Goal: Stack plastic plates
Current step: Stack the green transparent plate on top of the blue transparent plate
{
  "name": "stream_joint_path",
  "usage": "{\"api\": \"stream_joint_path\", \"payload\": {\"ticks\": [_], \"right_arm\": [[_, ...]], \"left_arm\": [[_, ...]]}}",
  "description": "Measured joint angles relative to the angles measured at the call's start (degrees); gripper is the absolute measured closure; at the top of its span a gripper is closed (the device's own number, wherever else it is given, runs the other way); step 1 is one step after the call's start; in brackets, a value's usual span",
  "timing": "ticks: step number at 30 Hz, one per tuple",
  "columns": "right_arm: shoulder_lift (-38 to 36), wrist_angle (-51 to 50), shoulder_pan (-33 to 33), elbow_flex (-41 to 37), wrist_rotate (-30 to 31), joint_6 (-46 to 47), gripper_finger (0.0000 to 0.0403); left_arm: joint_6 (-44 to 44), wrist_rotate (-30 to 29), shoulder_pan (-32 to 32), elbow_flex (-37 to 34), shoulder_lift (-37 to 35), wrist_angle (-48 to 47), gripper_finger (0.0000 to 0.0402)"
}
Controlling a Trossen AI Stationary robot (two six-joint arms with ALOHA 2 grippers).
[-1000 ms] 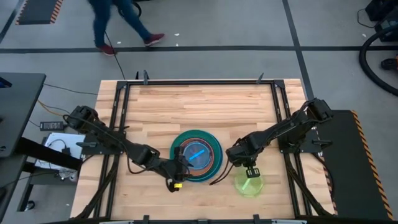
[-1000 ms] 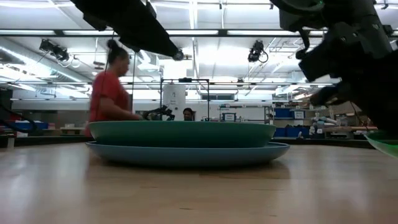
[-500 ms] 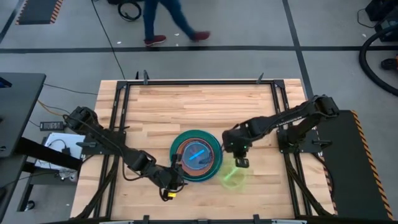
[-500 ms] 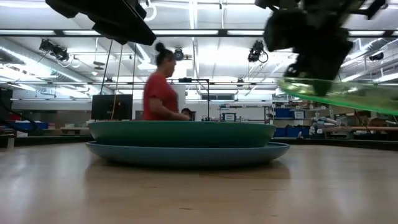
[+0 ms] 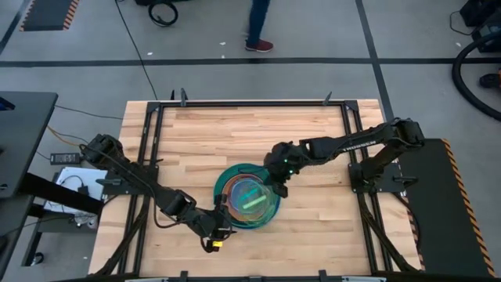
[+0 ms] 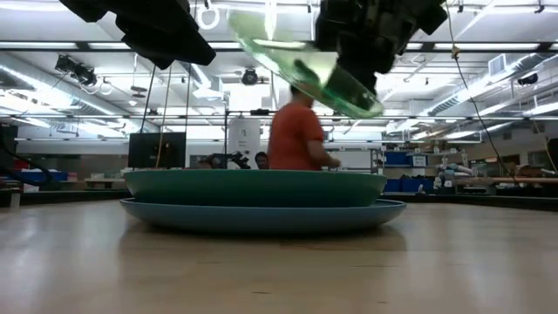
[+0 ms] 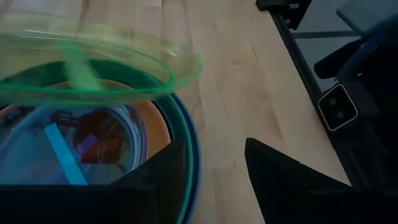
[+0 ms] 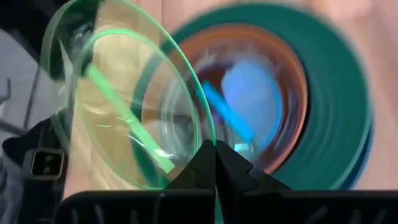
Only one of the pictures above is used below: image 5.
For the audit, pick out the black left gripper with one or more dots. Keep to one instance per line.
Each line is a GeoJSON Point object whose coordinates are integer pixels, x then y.
{"type": "Point", "coordinates": [215, 225]}

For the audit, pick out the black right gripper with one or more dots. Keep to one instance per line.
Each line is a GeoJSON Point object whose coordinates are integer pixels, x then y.
{"type": "Point", "coordinates": [285, 160]}

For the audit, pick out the salmon opaque plastic plate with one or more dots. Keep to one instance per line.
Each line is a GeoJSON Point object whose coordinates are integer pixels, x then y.
{"type": "Point", "coordinates": [231, 203]}

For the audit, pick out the green opaque plastic plate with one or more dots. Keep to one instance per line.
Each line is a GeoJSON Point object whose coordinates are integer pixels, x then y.
{"type": "Point", "coordinates": [219, 192]}

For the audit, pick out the pink transparent plastic plate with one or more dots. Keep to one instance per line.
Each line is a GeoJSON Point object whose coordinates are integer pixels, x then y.
{"type": "Point", "coordinates": [235, 188]}

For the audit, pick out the teal plastic plate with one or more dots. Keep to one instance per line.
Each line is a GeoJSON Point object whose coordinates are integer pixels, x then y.
{"type": "Point", "coordinates": [226, 179]}

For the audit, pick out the blue opaque plastic plate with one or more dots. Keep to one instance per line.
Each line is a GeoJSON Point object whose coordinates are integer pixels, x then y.
{"type": "Point", "coordinates": [274, 214]}

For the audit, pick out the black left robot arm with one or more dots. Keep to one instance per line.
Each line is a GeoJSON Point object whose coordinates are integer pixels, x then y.
{"type": "Point", "coordinates": [137, 180]}

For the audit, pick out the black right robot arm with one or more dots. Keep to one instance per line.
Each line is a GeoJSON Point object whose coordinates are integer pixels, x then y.
{"type": "Point", "coordinates": [364, 141]}

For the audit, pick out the yellow tag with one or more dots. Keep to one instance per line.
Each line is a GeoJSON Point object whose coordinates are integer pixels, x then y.
{"type": "Point", "coordinates": [217, 244]}

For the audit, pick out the white paper sheet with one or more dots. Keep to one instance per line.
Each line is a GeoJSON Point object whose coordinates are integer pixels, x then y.
{"type": "Point", "coordinates": [74, 180]}

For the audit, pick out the person's leg with red shoe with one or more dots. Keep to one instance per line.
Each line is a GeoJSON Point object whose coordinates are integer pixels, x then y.
{"type": "Point", "coordinates": [258, 23]}

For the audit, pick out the black beam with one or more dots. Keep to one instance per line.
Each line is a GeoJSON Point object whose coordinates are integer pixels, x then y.
{"type": "Point", "coordinates": [58, 192]}

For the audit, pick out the black power adapter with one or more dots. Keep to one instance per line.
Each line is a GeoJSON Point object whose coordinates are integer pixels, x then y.
{"type": "Point", "coordinates": [64, 158]}

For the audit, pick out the black yellow-striped platform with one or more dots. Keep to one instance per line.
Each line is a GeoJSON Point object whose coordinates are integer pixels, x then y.
{"type": "Point", "coordinates": [442, 215]}

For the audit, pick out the black desk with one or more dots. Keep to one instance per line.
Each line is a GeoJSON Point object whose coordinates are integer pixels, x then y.
{"type": "Point", "coordinates": [23, 137]}

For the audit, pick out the black orange-striped floor mat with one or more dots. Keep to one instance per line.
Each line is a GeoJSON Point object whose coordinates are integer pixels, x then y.
{"type": "Point", "coordinates": [47, 13]}

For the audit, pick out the black equipment case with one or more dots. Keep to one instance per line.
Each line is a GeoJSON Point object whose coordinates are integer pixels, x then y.
{"type": "Point", "coordinates": [483, 11]}

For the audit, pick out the black aluminium table frame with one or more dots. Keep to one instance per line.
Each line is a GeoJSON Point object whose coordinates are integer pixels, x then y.
{"type": "Point", "coordinates": [254, 104]}

